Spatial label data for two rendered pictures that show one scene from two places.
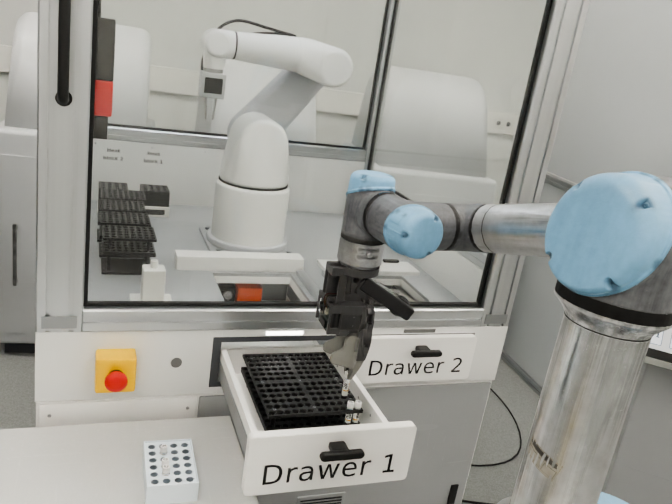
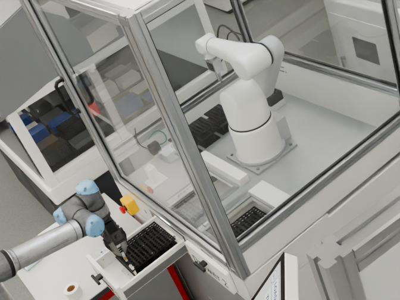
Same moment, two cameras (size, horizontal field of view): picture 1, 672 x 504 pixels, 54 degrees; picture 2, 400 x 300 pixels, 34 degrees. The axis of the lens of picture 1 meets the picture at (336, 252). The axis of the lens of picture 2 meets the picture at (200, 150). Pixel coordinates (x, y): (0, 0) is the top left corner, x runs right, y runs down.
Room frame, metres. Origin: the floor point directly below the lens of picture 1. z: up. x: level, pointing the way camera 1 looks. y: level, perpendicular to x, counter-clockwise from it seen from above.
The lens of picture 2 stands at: (1.47, -2.08, 2.58)
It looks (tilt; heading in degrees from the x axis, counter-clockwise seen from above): 33 degrees down; 90
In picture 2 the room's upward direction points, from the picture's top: 23 degrees counter-clockwise
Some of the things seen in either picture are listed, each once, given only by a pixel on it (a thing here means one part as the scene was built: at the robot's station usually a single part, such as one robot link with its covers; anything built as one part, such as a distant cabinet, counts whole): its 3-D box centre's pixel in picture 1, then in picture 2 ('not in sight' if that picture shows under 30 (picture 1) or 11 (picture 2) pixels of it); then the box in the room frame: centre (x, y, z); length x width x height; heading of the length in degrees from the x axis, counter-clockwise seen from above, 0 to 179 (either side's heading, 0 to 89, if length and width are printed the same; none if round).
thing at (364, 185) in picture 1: (369, 207); (89, 195); (1.03, -0.04, 1.28); 0.09 x 0.08 x 0.11; 31
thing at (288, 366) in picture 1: (297, 395); (146, 250); (1.11, 0.03, 0.87); 0.22 x 0.18 x 0.06; 22
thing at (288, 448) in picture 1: (331, 457); (106, 279); (0.92, -0.05, 0.87); 0.29 x 0.02 x 0.11; 112
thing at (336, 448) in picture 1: (339, 450); (97, 277); (0.90, -0.06, 0.91); 0.07 x 0.04 x 0.01; 112
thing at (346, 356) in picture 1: (345, 358); (112, 247); (1.01, -0.04, 1.01); 0.06 x 0.03 x 0.09; 110
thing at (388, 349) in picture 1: (416, 358); (209, 266); (1.34, -0.22, 0.87); 0.29 x 0.02 x 0.11; 112
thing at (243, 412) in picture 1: (295, 394); (148, 250); (1.12, 0.03, 0.86); 0.40 x 0.26 x 0.06; 22
